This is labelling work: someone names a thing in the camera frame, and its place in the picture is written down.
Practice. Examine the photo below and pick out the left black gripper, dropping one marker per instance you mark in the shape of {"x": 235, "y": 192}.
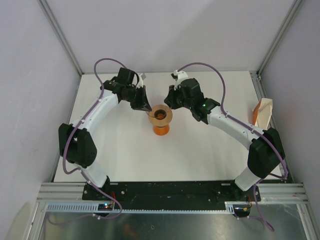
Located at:
{"x": 143, "y": 104}

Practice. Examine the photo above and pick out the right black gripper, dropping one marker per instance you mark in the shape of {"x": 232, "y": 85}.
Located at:
{"x": 170, "y": 100}

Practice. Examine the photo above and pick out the wooden dripper ring holder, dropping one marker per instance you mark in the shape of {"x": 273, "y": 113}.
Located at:
{"x": 163, "y": 122}

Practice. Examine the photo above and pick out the orange glass carafe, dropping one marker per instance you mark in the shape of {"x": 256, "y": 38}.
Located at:
{"x": 161, "y": 131}

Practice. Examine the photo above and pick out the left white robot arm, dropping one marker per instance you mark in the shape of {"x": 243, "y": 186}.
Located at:
{"x": 76, "y": 144}

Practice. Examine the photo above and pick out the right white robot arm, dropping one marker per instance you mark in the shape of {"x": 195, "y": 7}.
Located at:
{"x": 265, "y": 149}

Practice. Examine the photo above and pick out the paper coffee filter stack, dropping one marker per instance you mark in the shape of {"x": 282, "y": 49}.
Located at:
{"x": 262, "y": 113}

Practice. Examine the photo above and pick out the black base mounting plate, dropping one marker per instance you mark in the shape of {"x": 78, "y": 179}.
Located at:
{"x": 174, "y": 194}

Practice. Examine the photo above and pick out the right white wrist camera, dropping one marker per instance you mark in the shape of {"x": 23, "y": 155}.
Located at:
{"x": 179, "y": 77}

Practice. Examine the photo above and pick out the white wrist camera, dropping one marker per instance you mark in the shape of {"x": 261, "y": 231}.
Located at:
{"x": 140, "y": 79}
{"x": 179, "y": 77}

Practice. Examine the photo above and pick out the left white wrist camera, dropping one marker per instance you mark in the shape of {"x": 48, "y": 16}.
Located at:
{"x": 140, "y": 79}

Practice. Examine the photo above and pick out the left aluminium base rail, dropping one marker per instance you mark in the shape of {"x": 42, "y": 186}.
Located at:
{"x": 60, "y": 192}

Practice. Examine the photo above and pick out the right aluminium frame post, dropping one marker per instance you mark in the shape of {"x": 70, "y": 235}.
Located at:
{"x": 281, "y": 33}

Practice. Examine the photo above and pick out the aluminium frame post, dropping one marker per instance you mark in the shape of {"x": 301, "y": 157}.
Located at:
{"x": 281, "y": 33}
{"x": 49, "y": 15}

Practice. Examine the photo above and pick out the right aluminium table rail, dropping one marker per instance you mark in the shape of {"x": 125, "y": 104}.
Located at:
{"x": 273, "y": 192}

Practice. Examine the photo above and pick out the left aluminium frame post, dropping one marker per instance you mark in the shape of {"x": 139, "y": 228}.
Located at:
{"x": 49, "y": 15}

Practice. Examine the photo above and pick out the grey slotted cable duct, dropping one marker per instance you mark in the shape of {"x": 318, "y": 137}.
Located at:
{"x": 104, "y": 208}

